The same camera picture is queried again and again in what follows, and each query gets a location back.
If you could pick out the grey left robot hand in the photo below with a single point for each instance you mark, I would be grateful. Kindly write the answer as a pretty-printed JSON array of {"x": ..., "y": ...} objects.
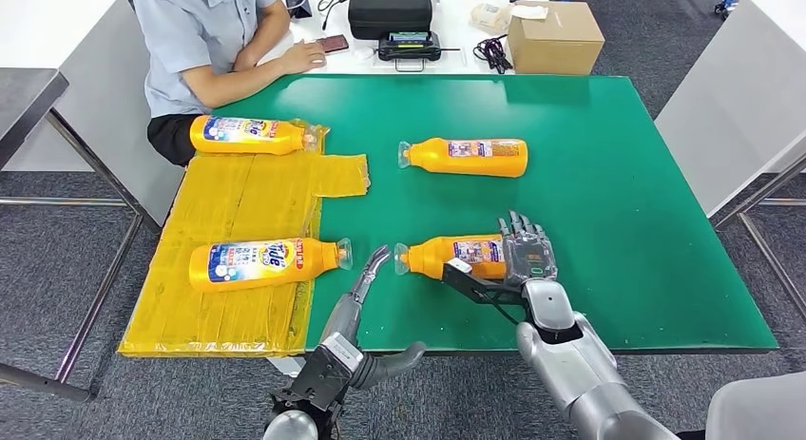
[{"x": 343, "y": 317}]

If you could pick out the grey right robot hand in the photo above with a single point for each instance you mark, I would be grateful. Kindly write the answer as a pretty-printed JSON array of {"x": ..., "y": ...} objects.
[{"x": 529, "y": 254}]

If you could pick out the orange detergent bottle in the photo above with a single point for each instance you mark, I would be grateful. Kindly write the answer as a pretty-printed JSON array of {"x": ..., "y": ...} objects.
[
  {"x": 318, "y": 264},
  {"x": 286, "y": 138},
  {"x": 428, "y": 258},
  {"x": 441, "y": 160}
]

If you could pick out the white table foot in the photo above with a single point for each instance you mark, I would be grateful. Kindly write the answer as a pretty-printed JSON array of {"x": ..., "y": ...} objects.
[{"x": 283, "y": 366}]

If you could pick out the yellow taped cardboard mat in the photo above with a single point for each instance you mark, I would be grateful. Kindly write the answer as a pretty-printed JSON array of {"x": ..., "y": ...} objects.
[{"x": 220, "y": 204}]

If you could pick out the brown cardboard box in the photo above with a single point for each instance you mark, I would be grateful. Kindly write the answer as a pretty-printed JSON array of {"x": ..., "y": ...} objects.
[{"x": 554, "y": 40}]

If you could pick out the black handheld controller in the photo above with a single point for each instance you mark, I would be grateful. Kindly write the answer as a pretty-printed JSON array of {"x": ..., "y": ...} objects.
[{"x": 408, "y": 47}]

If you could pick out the clear plastic packet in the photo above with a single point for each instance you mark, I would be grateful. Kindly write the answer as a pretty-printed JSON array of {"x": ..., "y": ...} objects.
[{"x": 488, "y": 15}]

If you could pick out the white crumpled tissue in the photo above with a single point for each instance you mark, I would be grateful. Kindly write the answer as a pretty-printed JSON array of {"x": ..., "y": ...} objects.
[{"x": 529, "y": 10}]

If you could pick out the small white round case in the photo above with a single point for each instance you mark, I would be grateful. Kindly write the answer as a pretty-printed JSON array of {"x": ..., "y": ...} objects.
[{"x": 362, "y": 52}]

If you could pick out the white table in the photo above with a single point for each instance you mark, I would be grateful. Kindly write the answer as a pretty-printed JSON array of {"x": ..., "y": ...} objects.
[
  {"x": 63, "y": 21},
  {"x": 743, "y": 97}
]

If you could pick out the dark smartphone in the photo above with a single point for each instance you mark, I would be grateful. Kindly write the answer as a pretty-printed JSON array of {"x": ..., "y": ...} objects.
[{"x": 335, "y": 43}]

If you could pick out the white chair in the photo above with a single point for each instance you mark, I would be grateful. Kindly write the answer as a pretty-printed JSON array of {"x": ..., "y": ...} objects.
[{"x": 755, "y": 412}]

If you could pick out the black carrying case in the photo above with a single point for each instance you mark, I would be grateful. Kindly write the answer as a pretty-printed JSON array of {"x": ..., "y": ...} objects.
[{"x": 389, "y": 12}]

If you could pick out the dark tablet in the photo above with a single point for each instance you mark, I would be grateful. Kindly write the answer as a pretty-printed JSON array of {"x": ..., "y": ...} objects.
[{"x": 296, "y": 3}]

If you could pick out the person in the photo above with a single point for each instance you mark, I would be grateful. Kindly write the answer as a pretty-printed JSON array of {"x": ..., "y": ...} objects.
[{"x": 182, "y": 40}]

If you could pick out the grey steel table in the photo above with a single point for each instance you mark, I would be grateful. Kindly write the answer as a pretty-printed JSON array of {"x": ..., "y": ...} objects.
[{"x": 25, "y": 97}]

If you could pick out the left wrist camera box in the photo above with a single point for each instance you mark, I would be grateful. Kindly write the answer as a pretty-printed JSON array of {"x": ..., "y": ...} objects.
[{"x": 327, "y": 368}]

